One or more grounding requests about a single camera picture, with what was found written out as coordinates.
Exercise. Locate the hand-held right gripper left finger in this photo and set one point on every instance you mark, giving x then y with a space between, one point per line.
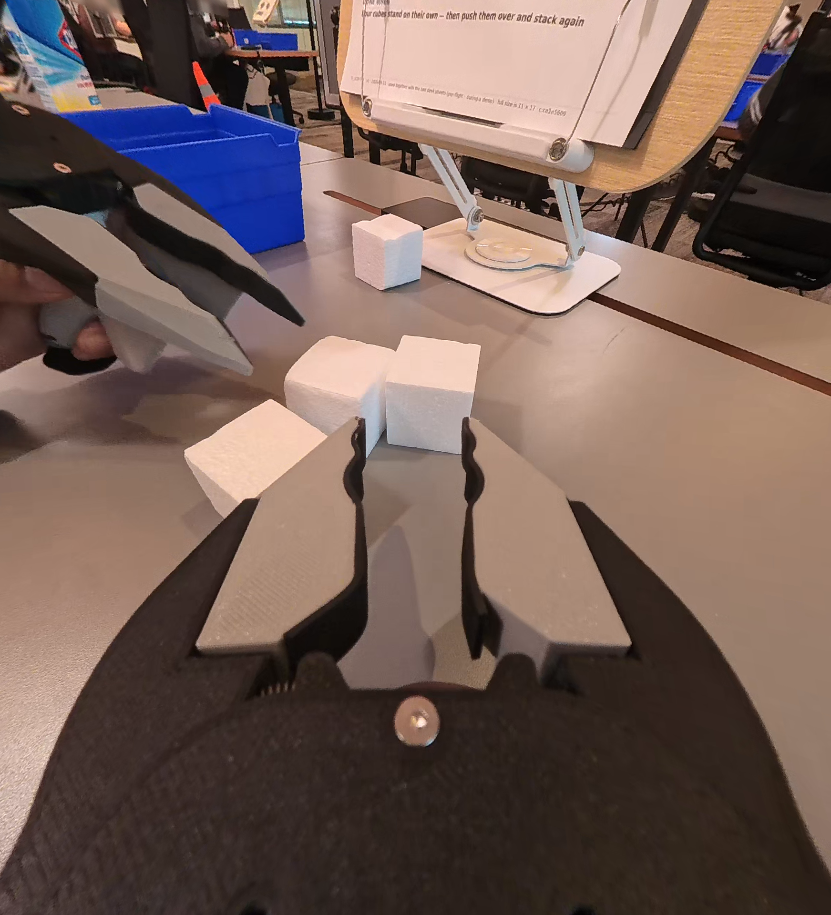
294 572

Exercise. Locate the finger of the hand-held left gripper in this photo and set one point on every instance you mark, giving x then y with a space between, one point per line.
193 236
136 293

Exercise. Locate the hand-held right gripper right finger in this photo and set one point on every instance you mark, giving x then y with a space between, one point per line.
537 572

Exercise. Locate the white hard foam cube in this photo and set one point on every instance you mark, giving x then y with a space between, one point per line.
251 457
336 386
433 393
386 250

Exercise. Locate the blue plastic bin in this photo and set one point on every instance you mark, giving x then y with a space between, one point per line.
243 179

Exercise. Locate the disinfectant wipes canister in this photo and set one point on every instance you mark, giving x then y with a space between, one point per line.
50 64

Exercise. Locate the orange traffic cone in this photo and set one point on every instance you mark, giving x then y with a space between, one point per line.
204 86

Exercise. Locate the wooden top background desk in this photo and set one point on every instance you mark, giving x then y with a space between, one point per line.
272 56

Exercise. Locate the black phone on table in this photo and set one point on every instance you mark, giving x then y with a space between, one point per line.
422 211

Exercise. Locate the black office chair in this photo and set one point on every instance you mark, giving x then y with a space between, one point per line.
801 143
508 179

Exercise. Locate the printed instruction sheet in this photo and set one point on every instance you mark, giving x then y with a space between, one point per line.
494 64

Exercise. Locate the white wooden document stand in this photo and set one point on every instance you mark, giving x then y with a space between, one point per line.
708 107

